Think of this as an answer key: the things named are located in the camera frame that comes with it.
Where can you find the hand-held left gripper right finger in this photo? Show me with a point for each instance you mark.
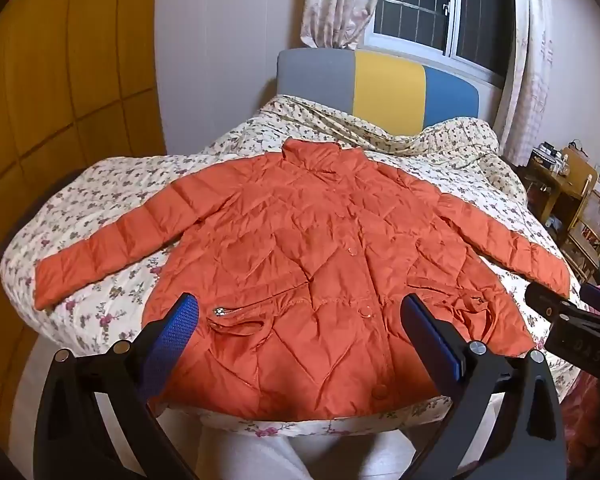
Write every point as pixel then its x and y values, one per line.
pixel 442 340

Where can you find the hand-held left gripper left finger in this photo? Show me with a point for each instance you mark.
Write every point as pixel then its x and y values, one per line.
pixel 177 340

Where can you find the orange puffer jacket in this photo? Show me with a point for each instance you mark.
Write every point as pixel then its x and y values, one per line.
pixel 305 260

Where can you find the red cloth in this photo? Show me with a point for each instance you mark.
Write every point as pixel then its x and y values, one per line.
pixel 590 410

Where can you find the rose-print floral quilt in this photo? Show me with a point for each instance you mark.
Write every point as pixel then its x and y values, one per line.
pixel 105 175

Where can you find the grey yellow blue headboard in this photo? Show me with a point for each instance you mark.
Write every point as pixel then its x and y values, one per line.
pixel 390 90

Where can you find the yellow wooden wardrobe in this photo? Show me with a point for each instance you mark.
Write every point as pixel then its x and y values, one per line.
pixel 55 60

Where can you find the barred window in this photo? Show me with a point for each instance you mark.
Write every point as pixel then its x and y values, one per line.
pixel 420 0

